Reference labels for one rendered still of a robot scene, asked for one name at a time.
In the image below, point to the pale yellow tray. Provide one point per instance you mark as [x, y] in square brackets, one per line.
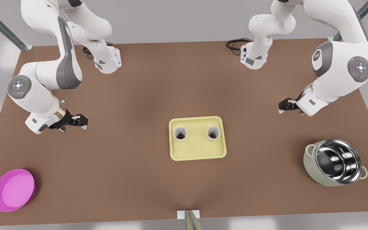
[197, 138]

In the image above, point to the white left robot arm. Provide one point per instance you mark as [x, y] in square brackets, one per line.
[337, 60]

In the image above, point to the pale green steel pot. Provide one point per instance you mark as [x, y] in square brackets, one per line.
[334, 161]

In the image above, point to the silver frame post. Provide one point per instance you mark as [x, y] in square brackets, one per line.
[2, 27]
[356, 16]
[190, 219]

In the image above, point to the white IKEA cup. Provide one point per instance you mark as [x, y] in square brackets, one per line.
[213, 133]
[180, 134]

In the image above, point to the pink round bowl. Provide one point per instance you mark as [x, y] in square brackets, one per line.
[13, 190]

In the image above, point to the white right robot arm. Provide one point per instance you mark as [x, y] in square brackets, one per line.
[65, 60]

